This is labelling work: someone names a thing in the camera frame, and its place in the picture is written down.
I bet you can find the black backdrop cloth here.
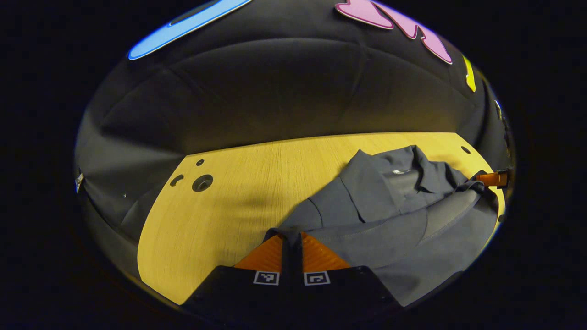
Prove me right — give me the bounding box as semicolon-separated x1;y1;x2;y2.
73;0;515;280

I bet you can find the grey button shirt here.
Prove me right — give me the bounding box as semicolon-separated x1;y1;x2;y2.
264;145;501;308

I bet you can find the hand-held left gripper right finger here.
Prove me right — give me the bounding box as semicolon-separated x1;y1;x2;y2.
292;231;404;319

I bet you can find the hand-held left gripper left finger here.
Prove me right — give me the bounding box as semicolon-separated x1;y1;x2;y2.
181;233;293;318

